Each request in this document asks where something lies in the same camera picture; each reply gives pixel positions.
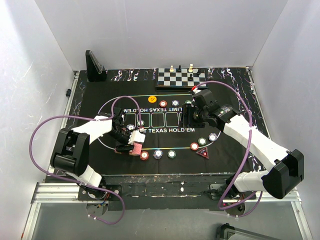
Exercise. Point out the white chess piece right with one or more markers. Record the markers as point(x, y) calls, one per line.
point(190, 70)

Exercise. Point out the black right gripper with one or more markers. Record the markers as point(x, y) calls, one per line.
point(188, 109)

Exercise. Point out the red poker chip stack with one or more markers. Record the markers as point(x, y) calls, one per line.
point(144, 155)

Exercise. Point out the black card dealer shoe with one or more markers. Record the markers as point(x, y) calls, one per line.
point(96, 72)

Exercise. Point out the yellow big blind button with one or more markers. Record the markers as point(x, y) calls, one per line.
point(152, 99)

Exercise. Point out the black white chessboard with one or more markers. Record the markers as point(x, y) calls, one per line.
point(178, 81)

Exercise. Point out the black case corner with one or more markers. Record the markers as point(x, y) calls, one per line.
point(228, 232)

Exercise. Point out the red chips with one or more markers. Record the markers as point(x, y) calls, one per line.
point(163, 103)
point(194, 146)

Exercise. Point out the black chess piece centre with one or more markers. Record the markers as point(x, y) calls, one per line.
point(191, 77)

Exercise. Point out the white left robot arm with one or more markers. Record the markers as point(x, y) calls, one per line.
point(71, 151)

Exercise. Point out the green poker chip stack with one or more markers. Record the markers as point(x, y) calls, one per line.
point(171, 154)

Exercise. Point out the black triangular all-in marker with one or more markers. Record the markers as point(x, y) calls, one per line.
point(203, 152)

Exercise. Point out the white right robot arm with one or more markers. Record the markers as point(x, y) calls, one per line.
point(284, 169)

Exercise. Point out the red-backed playing card deck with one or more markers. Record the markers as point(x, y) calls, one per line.
point(137, 149)

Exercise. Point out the black poker table mat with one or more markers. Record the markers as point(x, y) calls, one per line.
point(129, 89)

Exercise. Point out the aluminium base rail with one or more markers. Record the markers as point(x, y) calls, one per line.
point(70, 192)

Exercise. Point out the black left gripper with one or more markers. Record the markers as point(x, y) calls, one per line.
point(125, 146)

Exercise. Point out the blue poker chip stack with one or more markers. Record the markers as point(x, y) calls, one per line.
point(158, 153)

